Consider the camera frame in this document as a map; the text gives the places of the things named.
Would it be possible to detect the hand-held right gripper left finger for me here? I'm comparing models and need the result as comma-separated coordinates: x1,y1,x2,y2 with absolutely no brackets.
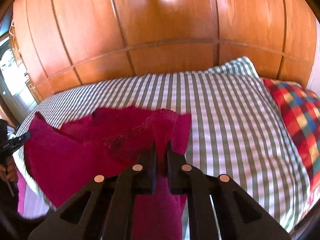
29,140,158,240

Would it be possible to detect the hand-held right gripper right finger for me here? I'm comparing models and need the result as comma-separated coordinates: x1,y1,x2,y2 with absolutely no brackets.
167,141,292,240

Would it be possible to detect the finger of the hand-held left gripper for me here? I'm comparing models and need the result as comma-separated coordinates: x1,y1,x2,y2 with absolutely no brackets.
14,131,32,147

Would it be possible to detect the dark red knit garment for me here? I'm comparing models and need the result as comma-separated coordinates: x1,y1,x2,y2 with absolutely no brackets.
24,106,192,240

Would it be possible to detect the person's left hand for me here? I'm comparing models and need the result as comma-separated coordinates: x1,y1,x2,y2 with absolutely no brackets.
0,155,19,183

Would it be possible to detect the wooden door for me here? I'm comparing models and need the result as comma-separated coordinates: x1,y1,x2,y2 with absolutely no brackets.
9,22,44,104

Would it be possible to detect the green checked pillow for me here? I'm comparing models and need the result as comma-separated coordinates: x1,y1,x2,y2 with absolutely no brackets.
190,56,312,232

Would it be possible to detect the bed with green checked sheet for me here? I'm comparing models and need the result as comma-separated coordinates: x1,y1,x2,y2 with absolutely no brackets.
12,72,313,233

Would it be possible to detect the multicolour checked pillow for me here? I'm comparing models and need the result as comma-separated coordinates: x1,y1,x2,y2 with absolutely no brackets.
261,78,320,200

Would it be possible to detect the wooden wardrobe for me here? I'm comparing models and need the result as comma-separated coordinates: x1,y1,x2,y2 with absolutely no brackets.
11,0,318,100

